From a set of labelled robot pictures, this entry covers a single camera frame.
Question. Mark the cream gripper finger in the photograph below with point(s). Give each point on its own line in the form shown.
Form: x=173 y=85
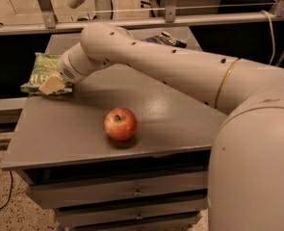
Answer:
x=52 y=84

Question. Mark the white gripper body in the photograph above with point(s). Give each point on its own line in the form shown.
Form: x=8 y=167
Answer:
x=65 y=68

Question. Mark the green jalapeno chip bag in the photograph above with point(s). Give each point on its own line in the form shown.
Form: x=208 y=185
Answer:
x=45 y=65

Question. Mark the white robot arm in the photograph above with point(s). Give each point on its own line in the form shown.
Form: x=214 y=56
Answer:
x=246 y=169

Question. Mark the dark blue chip bag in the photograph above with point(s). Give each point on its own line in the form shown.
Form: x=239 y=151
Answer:
x=166 y=39

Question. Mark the red apple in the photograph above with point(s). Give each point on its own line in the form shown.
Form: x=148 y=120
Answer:
x=120 y=124

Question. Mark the grey drawer cabinet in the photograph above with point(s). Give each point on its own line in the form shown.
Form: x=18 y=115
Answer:
x=157 y=179

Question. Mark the metal railing frame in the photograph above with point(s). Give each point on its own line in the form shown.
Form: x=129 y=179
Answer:
x=21 y=17

